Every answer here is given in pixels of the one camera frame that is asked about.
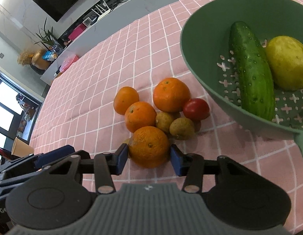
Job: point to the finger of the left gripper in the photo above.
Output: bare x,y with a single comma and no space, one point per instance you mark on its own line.
54,155

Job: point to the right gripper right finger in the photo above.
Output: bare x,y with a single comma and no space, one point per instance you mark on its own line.
190,166

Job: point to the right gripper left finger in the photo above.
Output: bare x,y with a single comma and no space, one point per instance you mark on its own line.
106,165

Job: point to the brown kiwi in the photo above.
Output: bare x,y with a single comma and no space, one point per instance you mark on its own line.
182,128
164,120

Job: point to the large orange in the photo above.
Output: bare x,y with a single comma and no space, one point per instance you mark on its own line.
149,147

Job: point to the red tomato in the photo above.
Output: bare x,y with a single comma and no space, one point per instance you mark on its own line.
196,109

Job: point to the orange mandarin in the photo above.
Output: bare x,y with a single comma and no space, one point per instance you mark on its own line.
125,97
170,95
139,114

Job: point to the orange top mandarin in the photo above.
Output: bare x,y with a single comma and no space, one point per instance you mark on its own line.
170,95

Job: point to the green cucumber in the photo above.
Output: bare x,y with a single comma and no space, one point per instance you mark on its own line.
254,74

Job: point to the brown kiwi behind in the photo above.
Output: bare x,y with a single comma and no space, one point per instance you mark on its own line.
164,120

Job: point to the pink checked tablecloth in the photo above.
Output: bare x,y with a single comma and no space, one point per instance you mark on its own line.
78,109

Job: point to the spiky potted plant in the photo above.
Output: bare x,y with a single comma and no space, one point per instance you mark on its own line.
46,36

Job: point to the green colander bowl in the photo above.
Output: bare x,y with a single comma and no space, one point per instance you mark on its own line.
223,44

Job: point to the pink storage box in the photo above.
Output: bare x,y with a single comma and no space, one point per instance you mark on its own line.
76,32

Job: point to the yellow-green pear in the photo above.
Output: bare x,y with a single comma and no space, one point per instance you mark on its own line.
285,57

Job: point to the white router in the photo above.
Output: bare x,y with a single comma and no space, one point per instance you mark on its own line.
101,9

